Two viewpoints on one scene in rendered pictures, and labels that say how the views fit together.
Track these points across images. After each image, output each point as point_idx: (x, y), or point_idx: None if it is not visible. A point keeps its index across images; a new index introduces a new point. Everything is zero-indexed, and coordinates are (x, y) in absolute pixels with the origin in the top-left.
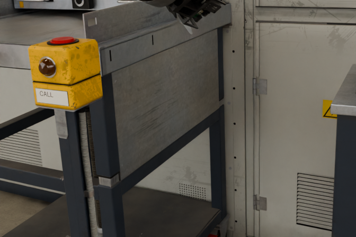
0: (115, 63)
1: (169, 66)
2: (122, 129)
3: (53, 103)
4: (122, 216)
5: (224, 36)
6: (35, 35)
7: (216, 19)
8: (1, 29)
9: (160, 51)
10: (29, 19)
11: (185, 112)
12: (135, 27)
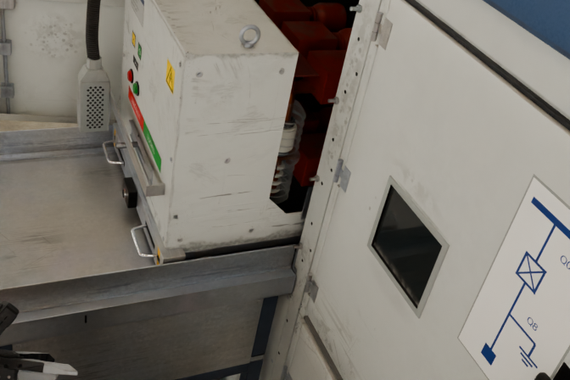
0: (5, 340)
1: (135, 331)
2: None
3: None
4: None
5: (284, 298)
6: (18, 237)
7: (251, 293)
8: (32, 192)
9: (102, 326)
10: (92, 176)
11: (164, 366)
12: (74, 298)
